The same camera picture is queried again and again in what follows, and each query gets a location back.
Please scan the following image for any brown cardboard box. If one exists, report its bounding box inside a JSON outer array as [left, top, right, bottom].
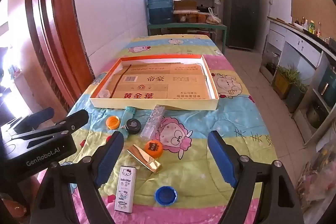
[[174, 0, 197, 11]]

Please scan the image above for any cardboard wall panel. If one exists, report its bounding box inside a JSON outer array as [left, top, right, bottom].
[[291, 0, 336, 28]]

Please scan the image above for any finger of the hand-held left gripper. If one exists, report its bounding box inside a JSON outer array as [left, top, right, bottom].
[[8, 108, 54, 135], [10, 109, 89, 148]]

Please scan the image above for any white cartoon lighter box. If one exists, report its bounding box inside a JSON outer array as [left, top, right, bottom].
[[114, 166, 137, 213]]

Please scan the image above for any clear glitter lighter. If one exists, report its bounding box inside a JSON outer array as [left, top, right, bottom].
[[140, 105, 166, 139]]

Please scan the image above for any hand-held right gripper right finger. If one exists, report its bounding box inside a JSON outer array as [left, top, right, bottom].
[[207, 130, 305, 224]]

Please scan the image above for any dark planter with grass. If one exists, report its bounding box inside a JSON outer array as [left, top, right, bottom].
[[286, 82, 308, 113]]

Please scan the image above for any dark grey refrigerator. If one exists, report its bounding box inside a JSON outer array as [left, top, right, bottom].
[[223, 0, 260, 50]]

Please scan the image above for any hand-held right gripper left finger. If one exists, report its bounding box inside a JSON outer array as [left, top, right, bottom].
[[30, 131, 124, 224]]

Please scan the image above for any red wooden door frame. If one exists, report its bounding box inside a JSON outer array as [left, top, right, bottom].
[[25, 0, 95, 114]]

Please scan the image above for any black bottle cap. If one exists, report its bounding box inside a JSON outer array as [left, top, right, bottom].
[[125, 118, 141, 133]]

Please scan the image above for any large orange black-label cap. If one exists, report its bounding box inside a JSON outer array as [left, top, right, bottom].
[[144, 139, 163, 158]]

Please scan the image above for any plastic bag of food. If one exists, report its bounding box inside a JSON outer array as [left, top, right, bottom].
[[206, 7, 222, 24]]

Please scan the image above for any blue bottle cap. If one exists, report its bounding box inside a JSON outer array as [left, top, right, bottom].
[[155, 186, 177, 206]]

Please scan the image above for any yellow planter with grass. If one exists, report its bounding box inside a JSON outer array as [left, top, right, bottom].
[[273, 65, 300, 100]]

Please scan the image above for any white kitchen counter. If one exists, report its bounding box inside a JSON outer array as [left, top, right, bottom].
[[262, 17, 336, 146]]

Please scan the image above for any brown cardboard sheet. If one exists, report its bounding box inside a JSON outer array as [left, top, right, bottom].
[[110, 63, 212, 100]]

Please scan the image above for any small orange bottle cap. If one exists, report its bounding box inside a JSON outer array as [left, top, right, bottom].
[[106, 116, 121, 130]]

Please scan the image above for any gold lighter box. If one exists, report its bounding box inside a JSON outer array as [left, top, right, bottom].
[[127, 144, 162, 174]]

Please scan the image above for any teal lighter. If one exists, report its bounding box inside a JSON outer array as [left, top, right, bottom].
[[121, 106, 135, 125]]

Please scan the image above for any green metal table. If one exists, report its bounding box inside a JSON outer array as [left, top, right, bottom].
[[147, 22, 228, 52]]

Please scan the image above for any shallow orange-rimmed box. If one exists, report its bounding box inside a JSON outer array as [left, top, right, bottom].
[[90, 55, 219, 111]]

